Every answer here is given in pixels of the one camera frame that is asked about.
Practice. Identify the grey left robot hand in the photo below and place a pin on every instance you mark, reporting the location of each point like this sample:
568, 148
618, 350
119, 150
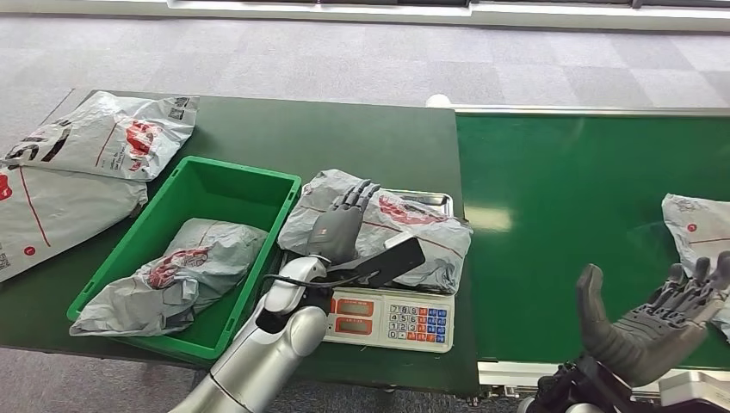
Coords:
336, 231

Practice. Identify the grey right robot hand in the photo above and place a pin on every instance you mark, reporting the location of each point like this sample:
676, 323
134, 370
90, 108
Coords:
644, 348

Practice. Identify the grey mailer package red logo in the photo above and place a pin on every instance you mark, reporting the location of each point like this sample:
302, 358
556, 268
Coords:
428, 242

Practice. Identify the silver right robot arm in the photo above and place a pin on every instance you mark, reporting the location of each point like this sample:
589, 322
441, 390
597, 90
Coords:
576, 387

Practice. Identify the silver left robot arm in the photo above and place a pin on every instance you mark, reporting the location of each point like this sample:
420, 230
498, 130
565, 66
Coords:
274, 353

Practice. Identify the crumpled grey mailer package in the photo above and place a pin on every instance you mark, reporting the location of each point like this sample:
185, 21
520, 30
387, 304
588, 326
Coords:
222, 251

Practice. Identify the grey mailer package red dot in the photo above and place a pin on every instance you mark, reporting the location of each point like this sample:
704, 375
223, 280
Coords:
701, 228

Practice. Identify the green conveyor belt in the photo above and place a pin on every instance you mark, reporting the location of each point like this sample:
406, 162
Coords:
570, 165

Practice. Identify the grey mailer package QR codes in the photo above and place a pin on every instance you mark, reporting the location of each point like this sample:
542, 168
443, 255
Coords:
97, 142

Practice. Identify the large grey mailer package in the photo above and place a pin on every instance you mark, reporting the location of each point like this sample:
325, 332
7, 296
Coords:
63, 208

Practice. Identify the dark green table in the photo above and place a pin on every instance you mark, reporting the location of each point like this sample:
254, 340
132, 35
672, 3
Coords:
319, 142

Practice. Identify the green plastic bin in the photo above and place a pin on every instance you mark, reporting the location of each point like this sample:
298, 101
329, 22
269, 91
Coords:
234, 191

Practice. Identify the electronic scale with steel tray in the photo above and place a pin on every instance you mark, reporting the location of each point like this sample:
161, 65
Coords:
399, 322

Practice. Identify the white round cap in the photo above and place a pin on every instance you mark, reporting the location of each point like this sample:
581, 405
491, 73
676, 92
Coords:
437, 101

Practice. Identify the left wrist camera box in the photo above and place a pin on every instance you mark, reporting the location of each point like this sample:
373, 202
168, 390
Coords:
393, 262

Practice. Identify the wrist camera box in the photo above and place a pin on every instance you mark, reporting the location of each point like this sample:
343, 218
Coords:
696, 390
393, 262

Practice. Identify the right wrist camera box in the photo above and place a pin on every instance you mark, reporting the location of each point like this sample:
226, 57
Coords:
696, 390

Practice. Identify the white window frame ledge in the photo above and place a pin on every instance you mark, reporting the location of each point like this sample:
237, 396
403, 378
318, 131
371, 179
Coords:
342, 8

